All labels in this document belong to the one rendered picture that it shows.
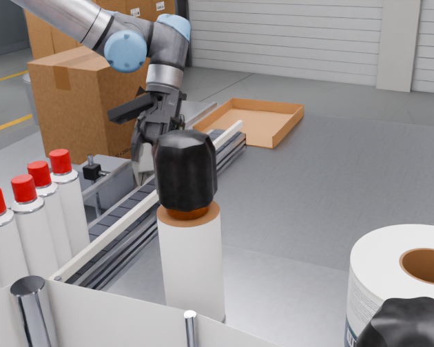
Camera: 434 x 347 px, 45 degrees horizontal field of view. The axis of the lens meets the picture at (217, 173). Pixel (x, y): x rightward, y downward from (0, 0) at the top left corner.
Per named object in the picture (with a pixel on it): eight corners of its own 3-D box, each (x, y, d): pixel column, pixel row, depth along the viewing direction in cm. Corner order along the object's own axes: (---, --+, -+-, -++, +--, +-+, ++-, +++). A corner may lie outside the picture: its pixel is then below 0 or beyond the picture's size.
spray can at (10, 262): (12, 317, 83) (-19, 202, 74) (-5, 303, 86) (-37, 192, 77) (40, 300, 86) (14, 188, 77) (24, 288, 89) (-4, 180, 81)
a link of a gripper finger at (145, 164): (151, 188, 108) (159, 143, 108) (127, 183, 110) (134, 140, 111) (158, 188, 111) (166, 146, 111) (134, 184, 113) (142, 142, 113)
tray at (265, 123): (273, 149, 151) (273, 135, 150) (193, 138, 162) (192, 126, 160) (304, 116, 176) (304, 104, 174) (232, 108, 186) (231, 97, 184)
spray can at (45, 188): (60, 279, 91) (38, 173, 82) (37, 273, 93) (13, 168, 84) (80, 263, 95) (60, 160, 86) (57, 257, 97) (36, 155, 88)
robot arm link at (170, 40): (151, 18, 116) (188, 27, 118) (142, 67, 115) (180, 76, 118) (157, 8, 108) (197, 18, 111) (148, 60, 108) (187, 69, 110)
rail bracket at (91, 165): (118, 229, 115) (107, 160, 108) (91, 223, 118) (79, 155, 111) (126, 222, 117) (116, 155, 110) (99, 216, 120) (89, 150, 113)
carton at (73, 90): (111, 173, 137) (96, 70, 125) (45, 158, 148) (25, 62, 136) (175, 133, 160) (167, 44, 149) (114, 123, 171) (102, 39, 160)
